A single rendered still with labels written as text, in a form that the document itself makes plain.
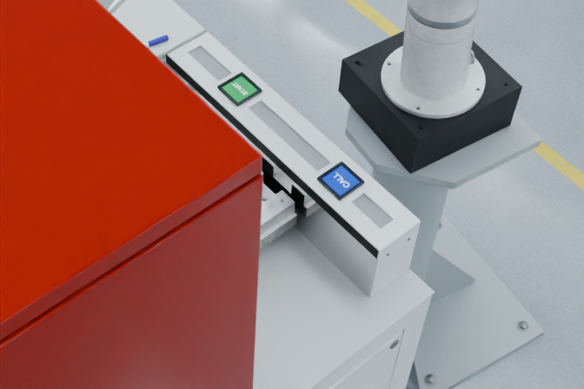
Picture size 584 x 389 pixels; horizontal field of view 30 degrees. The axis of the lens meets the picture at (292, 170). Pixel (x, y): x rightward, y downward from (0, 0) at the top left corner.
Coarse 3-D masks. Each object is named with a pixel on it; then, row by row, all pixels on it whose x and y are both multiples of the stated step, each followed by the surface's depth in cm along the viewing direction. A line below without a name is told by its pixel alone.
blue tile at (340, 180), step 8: (336, 168) 180; (344, 168) 180; (328, 176) 179; (336, 176) 179; (344, 176) 179; (352, 176) 179; (328, 184) 178; (336, 184) 178; (344, 184) 178; (352, 184) 178; (336, 192) 177; (344, 192) 177
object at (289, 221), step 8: (264, 184) 188; (264, 192) 187; (272, 192) 187; (288, 216) 184; (296, 216) 184; (280, 224) 183; (288, 224) 184; (264, 232) 182; (272, 232) 182; (280, 232) 184; (264, 240) 182; (272, 240) 184
